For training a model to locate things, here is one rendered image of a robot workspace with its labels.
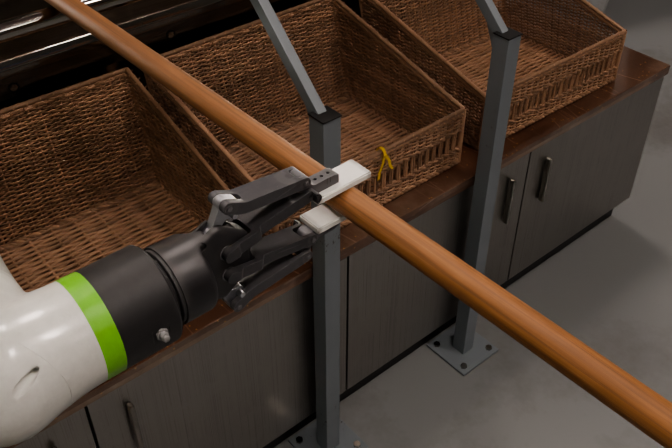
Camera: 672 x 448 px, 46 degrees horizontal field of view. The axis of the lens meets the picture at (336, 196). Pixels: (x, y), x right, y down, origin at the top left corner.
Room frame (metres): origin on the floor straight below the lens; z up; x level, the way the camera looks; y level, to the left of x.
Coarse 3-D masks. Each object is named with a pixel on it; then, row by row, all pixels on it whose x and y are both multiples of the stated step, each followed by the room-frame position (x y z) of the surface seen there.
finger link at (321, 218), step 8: (320, 208) 0.63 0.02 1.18; (328, 208) 0.63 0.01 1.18; (304, 216) 0.62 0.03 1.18; (312, 216) 0.62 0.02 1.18; (320, 216) 0.62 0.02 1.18; (328, 216) 0.62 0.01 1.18; (336, 216) 0.62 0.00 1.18; (312, 224) 0.61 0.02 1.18; (320, 224) 0.60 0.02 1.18; (328, 224) 0.61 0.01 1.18; (336, 224) 0.61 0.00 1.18; (320, 232) 0.60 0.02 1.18
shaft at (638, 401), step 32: (64, 0) 1.07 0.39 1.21; (96, 32) 0.98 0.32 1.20; (160, 64) 0.88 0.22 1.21; (192, 96) 0.81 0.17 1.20; (224, 128) 0.76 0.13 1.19; (256, 128) 0.73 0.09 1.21; (288, 160) 0.68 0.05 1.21; (352, 192) 0.62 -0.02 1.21; (384, 224) 0.57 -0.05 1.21; (416, 256) 0.53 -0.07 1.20; (448, 256) 0.53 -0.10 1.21; (448, 288) 0.50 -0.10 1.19; (480, 288) 0.49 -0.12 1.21; (512, 320) 0.45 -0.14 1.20; (544, 320) 0.45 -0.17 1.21; (544, 352) 0.43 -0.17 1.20; (576, 352) 0.42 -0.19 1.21; (608, 384) 0.39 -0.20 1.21; (640, 384) 0.38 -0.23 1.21; (640, 416) 0.36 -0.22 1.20
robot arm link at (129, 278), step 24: (96, 264) 0.48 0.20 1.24; (120, 264) 0.48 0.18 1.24; (144, 264) 0.48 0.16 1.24; (96, 288) 0.45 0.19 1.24; (120, 288) 0.46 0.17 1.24; (144, 288) 0.46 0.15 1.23; (168, 288) 0.47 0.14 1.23; (120, 312) 0.44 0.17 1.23; (144, 312) 0.45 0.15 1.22; (168, 312) 0.46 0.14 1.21; (120, 336) 0.43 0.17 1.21; (144, 336) 0.44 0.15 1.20; (168, 336) 0.44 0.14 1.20
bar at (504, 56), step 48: (96, 0) 1.15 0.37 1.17; (480, 0) 1.53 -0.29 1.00; (288, 48) 1.25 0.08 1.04; (336, 144) 1.16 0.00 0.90; (480, 144) 1.48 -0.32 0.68; (480, 192) 1.47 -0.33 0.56; (336, 240) 1.16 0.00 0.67; (480, 240) 1.46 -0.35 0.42; (336, 288) 1.16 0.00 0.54; (336, 336) 1.16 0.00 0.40; (480, 336) 1.52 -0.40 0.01; (336, 384) 1.16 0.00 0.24; (336, 432) 1.17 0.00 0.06
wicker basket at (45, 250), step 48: (48, 96) 1.41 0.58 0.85; (96, 96) 1.46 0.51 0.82; (144, 96) 1.46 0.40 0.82; (0, 144) 1.32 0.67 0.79; (48, 144) 1.37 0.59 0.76; (96, 144) 1.42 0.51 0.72; (144, 144) 1.48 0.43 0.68; (192, 144) 1.33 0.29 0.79; (0, 192) 1.28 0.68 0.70; (48, 192) 1.33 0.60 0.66; (96, 192) 1.38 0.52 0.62; (144, 192) 1.43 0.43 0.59; (192, 192) 1.33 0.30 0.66; (48, 240) 1.26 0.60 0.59; (96, 240) 1.26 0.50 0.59; (144, 240) 1.26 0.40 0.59
